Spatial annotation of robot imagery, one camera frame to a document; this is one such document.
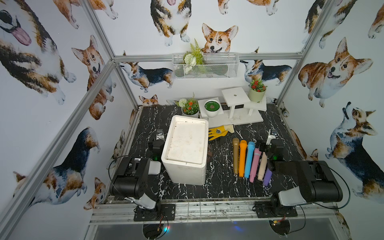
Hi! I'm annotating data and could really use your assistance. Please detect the green fern white flower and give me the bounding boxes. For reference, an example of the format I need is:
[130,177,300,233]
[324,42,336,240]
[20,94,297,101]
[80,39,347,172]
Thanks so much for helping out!
[183,39,205,74]

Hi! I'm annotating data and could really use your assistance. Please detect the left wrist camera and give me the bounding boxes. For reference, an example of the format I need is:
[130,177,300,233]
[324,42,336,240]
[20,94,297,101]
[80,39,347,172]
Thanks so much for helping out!
[156,129,165,142]

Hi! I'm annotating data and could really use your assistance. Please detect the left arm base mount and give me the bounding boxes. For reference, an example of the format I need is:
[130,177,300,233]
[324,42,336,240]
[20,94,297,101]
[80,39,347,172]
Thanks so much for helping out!
[134,204,176,222]

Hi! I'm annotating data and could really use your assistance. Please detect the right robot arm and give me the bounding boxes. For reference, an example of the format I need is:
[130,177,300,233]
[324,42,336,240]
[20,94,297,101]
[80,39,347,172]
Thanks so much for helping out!
[260,143,343,208]

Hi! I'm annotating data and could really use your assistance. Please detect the white pot orange flowers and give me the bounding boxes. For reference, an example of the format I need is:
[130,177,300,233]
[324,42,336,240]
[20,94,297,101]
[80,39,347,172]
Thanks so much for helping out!
[177,94,200,118]

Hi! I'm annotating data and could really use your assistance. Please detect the white pot green moss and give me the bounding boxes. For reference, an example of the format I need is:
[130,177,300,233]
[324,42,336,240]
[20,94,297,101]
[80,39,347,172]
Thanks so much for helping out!
[204,100,221,118]

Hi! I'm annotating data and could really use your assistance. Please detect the white tiered display stand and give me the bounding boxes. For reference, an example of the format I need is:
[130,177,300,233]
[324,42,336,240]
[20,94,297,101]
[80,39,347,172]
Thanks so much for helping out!
[198,87,267,128]

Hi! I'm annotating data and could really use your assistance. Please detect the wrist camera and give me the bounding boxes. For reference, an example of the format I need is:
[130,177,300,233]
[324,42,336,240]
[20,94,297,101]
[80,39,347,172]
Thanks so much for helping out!
[266,130,279,145]
[156,129,165,142]

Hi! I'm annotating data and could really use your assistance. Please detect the blue toy microphone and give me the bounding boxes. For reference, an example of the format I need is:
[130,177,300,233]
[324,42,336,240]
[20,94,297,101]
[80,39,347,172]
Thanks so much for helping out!
[244,142,256,179]

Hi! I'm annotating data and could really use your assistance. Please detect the yellow work glove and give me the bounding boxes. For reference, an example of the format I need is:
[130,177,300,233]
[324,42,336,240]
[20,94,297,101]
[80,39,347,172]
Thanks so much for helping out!
[208,125,235,141]

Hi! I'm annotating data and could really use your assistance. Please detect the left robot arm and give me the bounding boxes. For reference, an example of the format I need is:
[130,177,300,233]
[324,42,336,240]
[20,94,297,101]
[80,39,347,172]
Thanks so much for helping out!
[108,139,165,211]

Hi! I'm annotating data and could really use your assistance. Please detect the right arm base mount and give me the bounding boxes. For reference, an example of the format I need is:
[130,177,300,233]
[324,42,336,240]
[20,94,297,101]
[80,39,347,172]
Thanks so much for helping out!
[252,201,298,219]

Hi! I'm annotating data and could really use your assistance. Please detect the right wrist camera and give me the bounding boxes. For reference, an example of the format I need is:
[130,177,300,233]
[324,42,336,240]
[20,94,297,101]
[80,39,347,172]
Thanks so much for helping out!
[266,130,279,145]

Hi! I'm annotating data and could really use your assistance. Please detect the beige toy microphone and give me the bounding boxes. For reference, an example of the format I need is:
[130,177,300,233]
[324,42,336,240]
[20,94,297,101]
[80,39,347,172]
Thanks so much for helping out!
[258,152,268,182]

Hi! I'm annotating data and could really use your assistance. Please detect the gold toy microphone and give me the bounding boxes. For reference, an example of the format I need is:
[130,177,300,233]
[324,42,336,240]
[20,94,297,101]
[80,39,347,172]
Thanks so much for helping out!
[232,138,240,176]

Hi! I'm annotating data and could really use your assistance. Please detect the green pot red flowers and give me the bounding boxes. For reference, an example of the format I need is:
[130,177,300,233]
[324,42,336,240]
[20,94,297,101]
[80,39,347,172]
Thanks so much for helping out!
[248,79,267,103]

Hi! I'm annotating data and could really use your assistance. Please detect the orange toy microphone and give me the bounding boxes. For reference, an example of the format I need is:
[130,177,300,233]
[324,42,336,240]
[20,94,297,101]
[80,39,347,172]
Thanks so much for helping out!
[239,140,247,178]

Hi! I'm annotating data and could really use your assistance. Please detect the pink toy microphone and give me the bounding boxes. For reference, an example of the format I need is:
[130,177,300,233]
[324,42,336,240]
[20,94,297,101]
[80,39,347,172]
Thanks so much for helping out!
[249,148,262,183]

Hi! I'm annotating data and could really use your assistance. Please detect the white wire wall basket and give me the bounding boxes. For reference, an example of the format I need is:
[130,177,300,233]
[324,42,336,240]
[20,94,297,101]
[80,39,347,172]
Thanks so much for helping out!
[172,53,240,79]

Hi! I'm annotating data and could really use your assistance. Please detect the purple toy microphone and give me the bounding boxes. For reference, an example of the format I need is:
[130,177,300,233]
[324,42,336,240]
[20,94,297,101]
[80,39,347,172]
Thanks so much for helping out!
[263,168,273,187]

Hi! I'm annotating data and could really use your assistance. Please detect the white plastic drawer cabinet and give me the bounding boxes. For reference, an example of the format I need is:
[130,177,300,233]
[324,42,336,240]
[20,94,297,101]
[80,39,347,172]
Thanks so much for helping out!
[161,115,209,186]

